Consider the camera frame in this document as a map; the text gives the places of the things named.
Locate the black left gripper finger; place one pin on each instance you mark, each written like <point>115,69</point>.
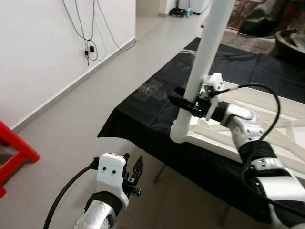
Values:
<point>126,157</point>
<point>138,169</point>

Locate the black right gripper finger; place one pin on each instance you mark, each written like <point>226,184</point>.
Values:
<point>180,102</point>
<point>181,91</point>

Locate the white plastic children table top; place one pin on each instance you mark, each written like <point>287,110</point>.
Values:
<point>281,129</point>

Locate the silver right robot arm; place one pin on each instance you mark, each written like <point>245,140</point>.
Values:
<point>243,124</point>

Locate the clear tape patch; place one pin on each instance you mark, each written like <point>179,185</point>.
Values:
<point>150,90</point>

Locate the black tablecloth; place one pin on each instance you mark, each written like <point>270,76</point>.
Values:
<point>143,124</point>

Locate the clear tape strip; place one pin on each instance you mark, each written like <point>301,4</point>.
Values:
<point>188,51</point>

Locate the beige patterned cloth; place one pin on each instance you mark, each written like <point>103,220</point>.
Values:
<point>248,43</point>

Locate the black floor gadget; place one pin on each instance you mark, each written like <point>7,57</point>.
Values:
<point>178,12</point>

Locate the white cabinet appliance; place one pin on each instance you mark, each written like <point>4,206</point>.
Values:
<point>200,5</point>

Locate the black power adapter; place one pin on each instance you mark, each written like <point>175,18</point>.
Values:
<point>89,49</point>

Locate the black round pan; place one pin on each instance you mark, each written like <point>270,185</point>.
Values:
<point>290,50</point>

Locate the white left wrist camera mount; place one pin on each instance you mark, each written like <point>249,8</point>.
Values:
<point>112,171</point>

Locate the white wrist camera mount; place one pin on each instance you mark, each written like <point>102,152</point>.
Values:
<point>213,83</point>
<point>112,171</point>

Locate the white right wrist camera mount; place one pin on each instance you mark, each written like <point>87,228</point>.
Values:
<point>213,83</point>

